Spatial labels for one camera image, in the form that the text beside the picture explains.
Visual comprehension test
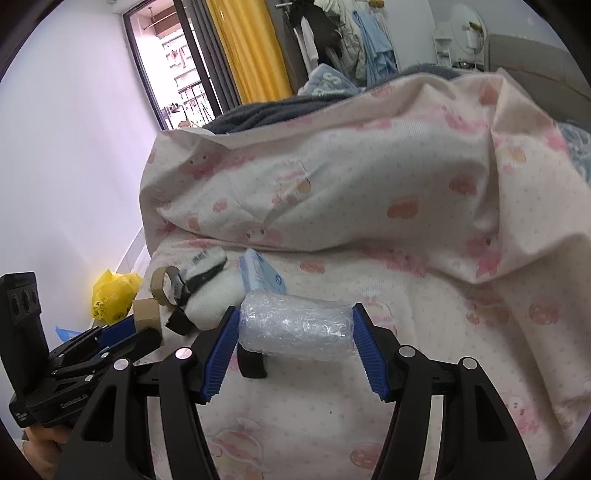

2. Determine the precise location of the beige coat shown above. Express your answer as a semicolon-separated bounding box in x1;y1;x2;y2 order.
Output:
323;0;366;80

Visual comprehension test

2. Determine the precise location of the yellow curtain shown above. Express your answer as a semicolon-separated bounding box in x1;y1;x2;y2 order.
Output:
205;0;294;106

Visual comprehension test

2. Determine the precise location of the clear bubble wrap roll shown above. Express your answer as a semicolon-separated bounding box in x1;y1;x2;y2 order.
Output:
238;290;356;363

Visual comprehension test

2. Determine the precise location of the person's left hand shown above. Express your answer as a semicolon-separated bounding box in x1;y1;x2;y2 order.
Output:
22;422;70;480

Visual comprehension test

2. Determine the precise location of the white black crumpled wrapper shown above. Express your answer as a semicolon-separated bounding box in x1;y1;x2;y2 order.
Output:
178;249;228;292

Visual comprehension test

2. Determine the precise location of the light blue shirt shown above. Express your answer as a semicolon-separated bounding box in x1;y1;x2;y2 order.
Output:
353;9;399;87

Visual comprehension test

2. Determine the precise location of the white shirt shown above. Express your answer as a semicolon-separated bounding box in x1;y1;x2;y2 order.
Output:
294;22;320;71

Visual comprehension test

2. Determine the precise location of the black strap piece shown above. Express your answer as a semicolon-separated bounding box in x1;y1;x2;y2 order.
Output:
236;344;269;380

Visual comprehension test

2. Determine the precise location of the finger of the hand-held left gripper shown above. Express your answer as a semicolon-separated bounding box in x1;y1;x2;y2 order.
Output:
48;318;139;365
53;327;163;384

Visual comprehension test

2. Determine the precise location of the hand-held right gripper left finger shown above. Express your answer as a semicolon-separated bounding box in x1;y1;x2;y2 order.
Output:
55;306;241;480

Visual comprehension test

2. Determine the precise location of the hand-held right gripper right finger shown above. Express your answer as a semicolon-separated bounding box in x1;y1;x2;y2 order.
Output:
352;303;539;480

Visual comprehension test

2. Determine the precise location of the light blue tissue packet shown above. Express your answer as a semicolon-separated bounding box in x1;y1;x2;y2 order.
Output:
238;249;288;296

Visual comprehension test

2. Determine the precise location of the black jacket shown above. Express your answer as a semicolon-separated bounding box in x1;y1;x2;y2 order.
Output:
299;0;343;52

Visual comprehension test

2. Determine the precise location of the blue plastic scrap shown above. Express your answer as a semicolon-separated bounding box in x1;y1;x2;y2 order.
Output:
55;325;95;341

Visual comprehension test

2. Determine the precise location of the small cardboard box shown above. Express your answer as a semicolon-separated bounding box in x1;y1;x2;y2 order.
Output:
134;298;163;331

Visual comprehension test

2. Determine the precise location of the grey bed headboard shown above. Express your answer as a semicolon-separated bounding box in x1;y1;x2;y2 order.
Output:
482;34;591;124

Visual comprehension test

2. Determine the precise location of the white shelf unit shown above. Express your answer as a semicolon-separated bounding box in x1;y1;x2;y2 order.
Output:
433;34;452;68

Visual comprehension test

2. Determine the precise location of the yellow plastic bag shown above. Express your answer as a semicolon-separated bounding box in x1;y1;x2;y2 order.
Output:
91;270;144;324

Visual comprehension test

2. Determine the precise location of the pink printed quilt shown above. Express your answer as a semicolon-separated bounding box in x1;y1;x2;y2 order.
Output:
139;68;585;480

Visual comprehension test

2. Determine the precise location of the dark grey blanket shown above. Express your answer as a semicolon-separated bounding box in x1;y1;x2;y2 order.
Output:
202;64;465;136

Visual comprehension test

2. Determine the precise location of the balcony glass door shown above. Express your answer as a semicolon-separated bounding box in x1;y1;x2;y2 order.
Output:
122;0;223;131

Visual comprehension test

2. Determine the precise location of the round white vanity mirror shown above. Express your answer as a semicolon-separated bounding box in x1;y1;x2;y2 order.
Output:
450;4;484;54

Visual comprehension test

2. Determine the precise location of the brown tape roll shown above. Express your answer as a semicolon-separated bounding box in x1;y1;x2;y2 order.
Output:
151;266;184;308

